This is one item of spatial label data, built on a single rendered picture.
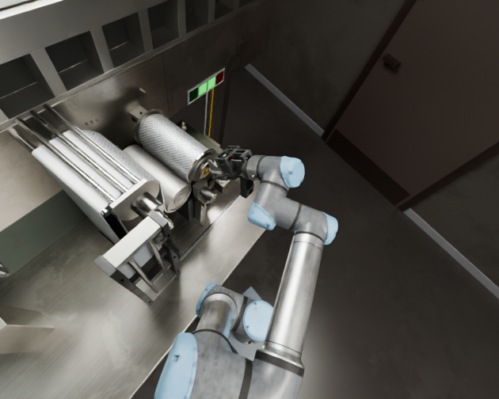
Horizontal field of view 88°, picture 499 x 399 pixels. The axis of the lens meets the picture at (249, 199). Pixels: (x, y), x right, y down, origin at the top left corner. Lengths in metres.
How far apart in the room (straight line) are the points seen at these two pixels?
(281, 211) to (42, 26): 0.68
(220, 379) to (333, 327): 1.79
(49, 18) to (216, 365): 0.79
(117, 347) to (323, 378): 1.48
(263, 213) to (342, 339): 1.76
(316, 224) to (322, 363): 1.65
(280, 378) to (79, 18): 0.89
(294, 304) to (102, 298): 0.80
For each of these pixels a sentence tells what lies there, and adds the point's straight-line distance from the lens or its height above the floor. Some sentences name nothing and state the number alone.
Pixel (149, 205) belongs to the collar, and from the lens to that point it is 0.73.
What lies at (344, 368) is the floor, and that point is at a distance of 2.28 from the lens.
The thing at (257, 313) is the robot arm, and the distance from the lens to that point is 0.90.
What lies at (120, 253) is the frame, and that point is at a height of 1.44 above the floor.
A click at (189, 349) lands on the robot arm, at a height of 1.49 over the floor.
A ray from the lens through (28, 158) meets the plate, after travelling 0.96.
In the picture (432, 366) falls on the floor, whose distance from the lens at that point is 2.68.
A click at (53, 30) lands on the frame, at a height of 1.60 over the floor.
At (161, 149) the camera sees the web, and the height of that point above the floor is 1.28.
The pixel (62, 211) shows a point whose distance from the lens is 1.19.
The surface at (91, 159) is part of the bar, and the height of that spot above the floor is 1.46.
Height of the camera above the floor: 2.01
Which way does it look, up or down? 60 degrees down
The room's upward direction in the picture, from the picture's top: 21 degrees clockwise
